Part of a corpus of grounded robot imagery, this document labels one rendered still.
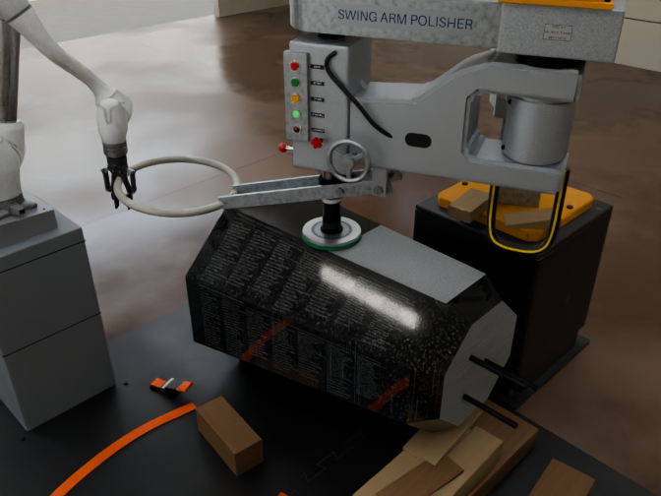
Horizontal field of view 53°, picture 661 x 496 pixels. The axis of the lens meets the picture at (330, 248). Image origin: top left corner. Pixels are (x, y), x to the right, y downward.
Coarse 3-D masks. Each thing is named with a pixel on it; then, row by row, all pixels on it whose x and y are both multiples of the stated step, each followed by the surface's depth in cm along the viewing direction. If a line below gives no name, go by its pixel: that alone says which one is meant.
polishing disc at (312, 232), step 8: (312, 224) 246; (320, 224) 246; (344, 224) 246; (352, 224) 245; (304, 232) 240; (312, 232) 240; (320, 232) 240; (344, 232) 240; (352, 232) 240; (360, 232) 241; (312, 240) 236; (320, 240) 235; (328, 240) 235; (336, 240) 235; (344, 240) 235; (352, 240) 236
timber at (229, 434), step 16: (224, 400) 265; (208, 416) 257; (224, 416) 257; (240, 416) 257; (208, 432) 258; (224, 432) 250; (240, 432) 250; (224, 448) 247; (240, 448) 243; (256, 448) 247; (240, 464) 245; (256, 464) 251
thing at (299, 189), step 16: (304, 176) 243; (368, 176) 232; (400, 176) 227; (240, 192) 257; (256, 192) 241; (272, 192) 237; (288, 192) 235; (304, 192) 232; (320, 192) 230; (336, 192) 226; (352, 192) 225; (368, 192) 222; (224, 208) 249
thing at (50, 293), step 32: (64, 224) 252; (0, 256) 233; (32, 256) 241; (64, 256) 250; (0, 288) 237; (32, 288) 246; (64, 288) 255; (0, 320) 241; (32, 320) 250; (64, 320) 260; (96, 320) 271; (0, 352) 247; (32, 352) 255; (64, 352) 266; (96, 352) 277; (0, 384) 270; (32, 384) 260; (64, 384) 271; (96, 384) 283; (32, 416) 266
